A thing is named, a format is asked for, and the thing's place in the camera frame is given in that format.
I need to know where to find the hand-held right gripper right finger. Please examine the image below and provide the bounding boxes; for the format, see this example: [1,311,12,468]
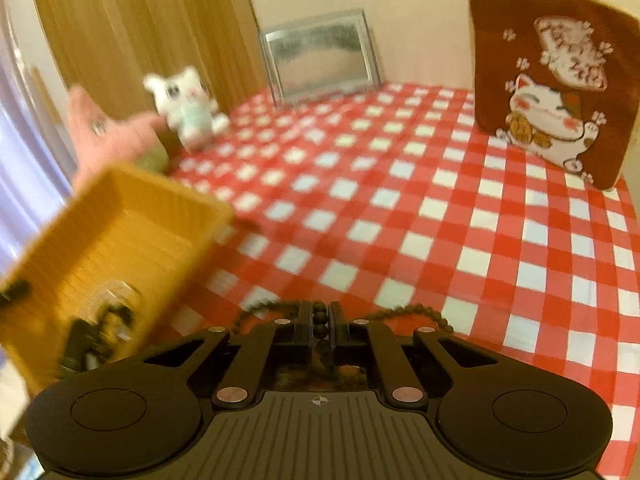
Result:
[331,301,516,408]

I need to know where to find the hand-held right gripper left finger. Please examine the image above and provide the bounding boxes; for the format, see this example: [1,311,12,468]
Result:
[127,301,313,409]

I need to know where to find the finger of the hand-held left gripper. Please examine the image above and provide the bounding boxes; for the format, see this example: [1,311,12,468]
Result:
[0,280,32,311]

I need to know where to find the dark beaded necklace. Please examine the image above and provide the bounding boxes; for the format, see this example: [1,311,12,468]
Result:
[234,297,455,383]

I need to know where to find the black items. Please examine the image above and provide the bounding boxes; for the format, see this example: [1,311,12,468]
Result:
[59,305,137,377]

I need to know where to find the yellow plastic tray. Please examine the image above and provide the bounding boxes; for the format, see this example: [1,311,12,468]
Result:
[0,162,237,395]

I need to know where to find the red white checkered tablecloth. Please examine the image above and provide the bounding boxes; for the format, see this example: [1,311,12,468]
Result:
[165,80,640,388]

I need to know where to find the pale window curtain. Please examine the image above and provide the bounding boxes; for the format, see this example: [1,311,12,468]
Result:
[0,20,77,266]

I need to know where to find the pink star plush toy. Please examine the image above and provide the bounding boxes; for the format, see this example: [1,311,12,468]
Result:
[65,85,172,187]

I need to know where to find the white cat plush toy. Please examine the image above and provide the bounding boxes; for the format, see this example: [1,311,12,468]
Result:
[142,66,231,152]

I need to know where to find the wooden door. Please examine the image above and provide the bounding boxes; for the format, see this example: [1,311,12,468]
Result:
[27,0,273,128]

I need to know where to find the brown lucky cat cushion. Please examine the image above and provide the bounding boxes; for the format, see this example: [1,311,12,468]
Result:
[467,0,640,192]

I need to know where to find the silver picture frame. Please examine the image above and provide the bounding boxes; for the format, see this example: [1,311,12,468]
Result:
[257,7,383,107]

